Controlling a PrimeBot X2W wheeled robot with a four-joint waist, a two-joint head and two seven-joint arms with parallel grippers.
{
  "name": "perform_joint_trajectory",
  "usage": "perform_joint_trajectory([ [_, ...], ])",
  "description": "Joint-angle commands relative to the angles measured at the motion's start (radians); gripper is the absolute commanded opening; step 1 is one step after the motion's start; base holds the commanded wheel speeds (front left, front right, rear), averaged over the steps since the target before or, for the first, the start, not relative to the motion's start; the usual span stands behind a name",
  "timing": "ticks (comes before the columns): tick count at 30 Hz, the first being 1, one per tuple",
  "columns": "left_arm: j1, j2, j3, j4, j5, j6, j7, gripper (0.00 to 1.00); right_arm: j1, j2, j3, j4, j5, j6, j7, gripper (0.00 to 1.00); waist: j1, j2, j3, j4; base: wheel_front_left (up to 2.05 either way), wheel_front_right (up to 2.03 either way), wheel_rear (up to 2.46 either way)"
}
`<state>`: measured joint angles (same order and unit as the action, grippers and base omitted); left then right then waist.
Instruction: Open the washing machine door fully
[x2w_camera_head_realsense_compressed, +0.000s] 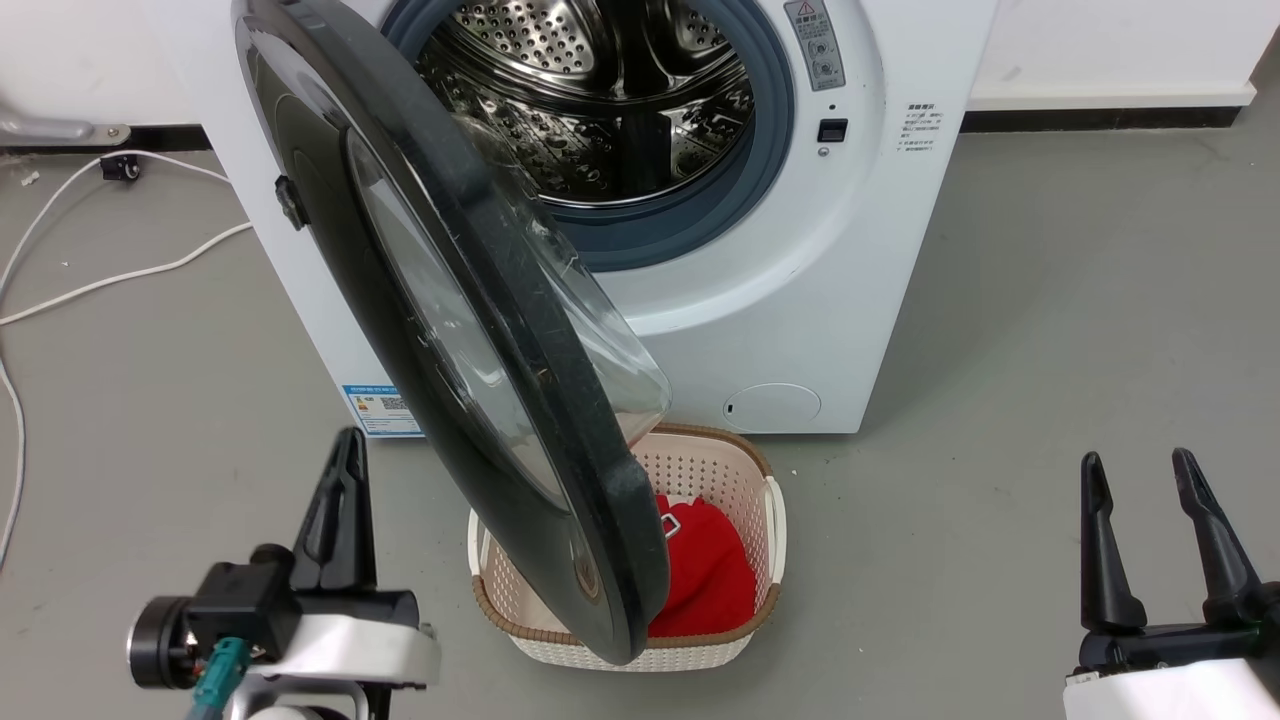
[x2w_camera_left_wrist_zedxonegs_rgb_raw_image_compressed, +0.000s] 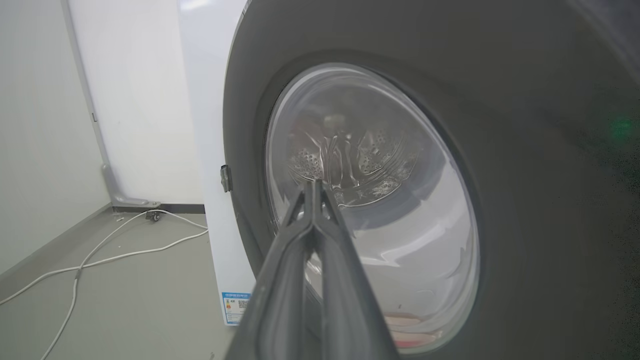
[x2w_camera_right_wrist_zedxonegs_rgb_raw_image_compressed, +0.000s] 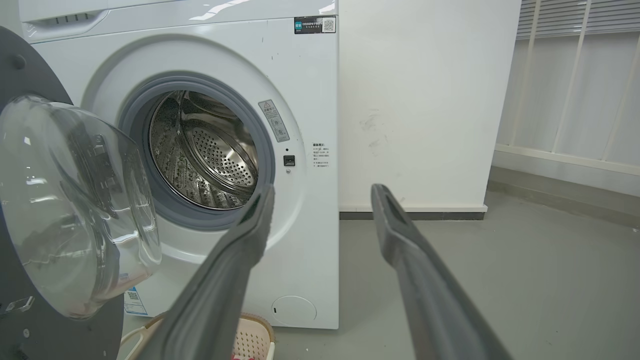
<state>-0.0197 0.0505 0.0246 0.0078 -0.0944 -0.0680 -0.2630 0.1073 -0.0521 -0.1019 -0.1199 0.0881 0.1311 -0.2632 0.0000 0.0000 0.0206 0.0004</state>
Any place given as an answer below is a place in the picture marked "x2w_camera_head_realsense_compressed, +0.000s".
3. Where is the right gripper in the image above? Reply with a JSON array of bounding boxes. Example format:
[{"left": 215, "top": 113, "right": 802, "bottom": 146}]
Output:
[{"left": 1063, "top": 447, "right": 1280, "bottom": 720}]

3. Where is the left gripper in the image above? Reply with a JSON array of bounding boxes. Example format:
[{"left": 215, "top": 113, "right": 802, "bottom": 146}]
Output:
[{"left": 245, "top": 427, "right": 442, "bottom": 693}]

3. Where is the black round washer door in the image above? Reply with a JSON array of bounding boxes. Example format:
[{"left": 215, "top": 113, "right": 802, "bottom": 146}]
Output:
[{"left": 232, "top": 0, "right": 673, "bottom": 667}]

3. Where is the white front-load washing machine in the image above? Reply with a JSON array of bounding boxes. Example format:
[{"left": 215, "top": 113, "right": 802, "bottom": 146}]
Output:
[{"left": 140, "top": 0, "right": 1001, "bottom": 437}]

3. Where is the grey rubber door gasket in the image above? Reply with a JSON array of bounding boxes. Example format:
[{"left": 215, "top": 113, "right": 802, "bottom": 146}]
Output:
[{"left": 380, "top": 0, "right": 797, "bottom": 273}]

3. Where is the blue energy label sticker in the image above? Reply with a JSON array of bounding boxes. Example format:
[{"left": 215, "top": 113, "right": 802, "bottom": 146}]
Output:
[{"left": 342, "top": 384, "right": 424, "bottom": 438}]

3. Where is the red garment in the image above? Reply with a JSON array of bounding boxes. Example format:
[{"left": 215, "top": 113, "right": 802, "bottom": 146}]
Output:
[{"left": 648, "top": 495, "right": 758, "bottom": 639}]

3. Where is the white woven-rim laundry basket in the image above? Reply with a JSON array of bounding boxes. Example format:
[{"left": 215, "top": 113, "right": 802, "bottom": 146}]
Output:
[{"left": 468, "top": 423, "right": 788, "bottom": 673}]

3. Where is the round white filter cover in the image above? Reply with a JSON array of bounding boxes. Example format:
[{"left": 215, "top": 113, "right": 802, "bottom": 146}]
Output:
[{"left": 723, "top": 383, "right": 823, "bottom": 433}]

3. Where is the stainless steel washer drum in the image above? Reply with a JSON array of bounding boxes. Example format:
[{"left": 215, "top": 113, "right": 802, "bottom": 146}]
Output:
[{"left": 414, "top": 0, "right": 757, "bottom": 207}]

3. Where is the grey warning sticker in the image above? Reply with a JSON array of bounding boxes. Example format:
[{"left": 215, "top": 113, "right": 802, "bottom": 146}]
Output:
[{"left": 783, "top": 0, "right": 847, "bottom": 93}]

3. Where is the teal connector cable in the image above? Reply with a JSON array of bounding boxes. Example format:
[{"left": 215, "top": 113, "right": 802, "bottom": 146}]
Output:
[{"left": 192, "top": 637, "right": 248, "bottom": 720}]

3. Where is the white floor cable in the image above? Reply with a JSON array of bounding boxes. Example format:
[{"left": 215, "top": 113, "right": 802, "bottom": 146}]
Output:
[
  {"left": 0, "top": 150, "right": 233, "bottom": 569},
  {"left": 0, "top": 221, "right": 253, "bottom": 327}
]

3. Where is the grey metal bracket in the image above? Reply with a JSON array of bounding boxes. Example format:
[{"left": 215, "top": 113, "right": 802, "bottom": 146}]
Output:
[{"left": 0, "top": 110, "right": 132, "bottom": 147}]

